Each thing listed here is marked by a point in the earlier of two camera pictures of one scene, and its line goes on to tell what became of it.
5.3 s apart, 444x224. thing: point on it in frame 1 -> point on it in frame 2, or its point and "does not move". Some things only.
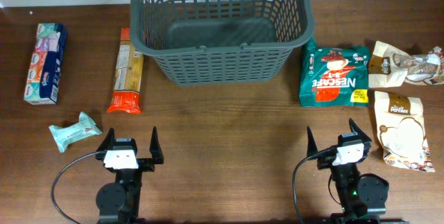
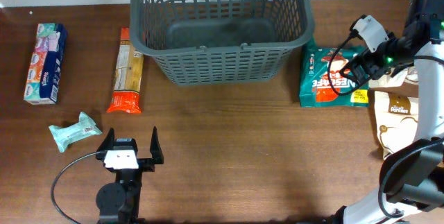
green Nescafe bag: [334, 76] does not move
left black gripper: [148, 164] does not move
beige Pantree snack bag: [401, 132] does not move
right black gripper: [365, 140] -> [365, 58]
